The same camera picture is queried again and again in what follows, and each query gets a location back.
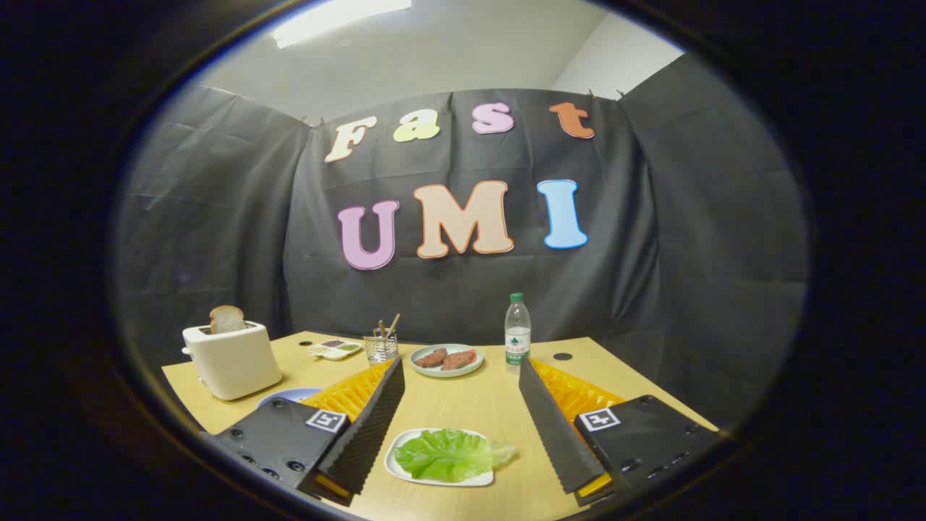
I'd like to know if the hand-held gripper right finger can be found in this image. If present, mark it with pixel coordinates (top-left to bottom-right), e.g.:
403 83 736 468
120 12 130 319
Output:
518 357 721 507

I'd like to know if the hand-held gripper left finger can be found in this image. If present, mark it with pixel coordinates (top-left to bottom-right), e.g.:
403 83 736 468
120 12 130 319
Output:
215 357 407 507

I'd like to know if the white square plate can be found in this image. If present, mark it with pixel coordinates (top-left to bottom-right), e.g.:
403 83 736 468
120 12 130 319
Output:
384 428 496 488

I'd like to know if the clear glass cup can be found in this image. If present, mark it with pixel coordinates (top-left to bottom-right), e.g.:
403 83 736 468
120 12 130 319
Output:
363 334 399 366

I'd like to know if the green lettuce leaf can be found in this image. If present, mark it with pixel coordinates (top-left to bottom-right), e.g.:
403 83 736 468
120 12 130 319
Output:
394 428 517 483

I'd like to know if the light green plate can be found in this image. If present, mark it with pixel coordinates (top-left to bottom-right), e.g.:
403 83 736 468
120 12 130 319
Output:
409 344 485 378

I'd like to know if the white sauce dish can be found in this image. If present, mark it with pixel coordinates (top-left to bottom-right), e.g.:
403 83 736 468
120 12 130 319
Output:
307 339 362 361

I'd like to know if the blue plate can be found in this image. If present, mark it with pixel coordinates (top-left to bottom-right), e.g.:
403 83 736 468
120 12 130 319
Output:
257 388 323 410

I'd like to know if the clear water bottle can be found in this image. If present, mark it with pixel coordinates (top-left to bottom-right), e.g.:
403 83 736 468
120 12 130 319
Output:
504 292 532 375

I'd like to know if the white toaster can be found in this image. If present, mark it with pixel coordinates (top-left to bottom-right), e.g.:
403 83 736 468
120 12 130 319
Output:
181 321 283 402

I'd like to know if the black backdrop cloth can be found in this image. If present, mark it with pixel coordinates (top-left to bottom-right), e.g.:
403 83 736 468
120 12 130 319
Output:
116 52 810 428

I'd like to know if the slice of bread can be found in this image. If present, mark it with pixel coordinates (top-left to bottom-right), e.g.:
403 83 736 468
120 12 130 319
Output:
209 305 248 335

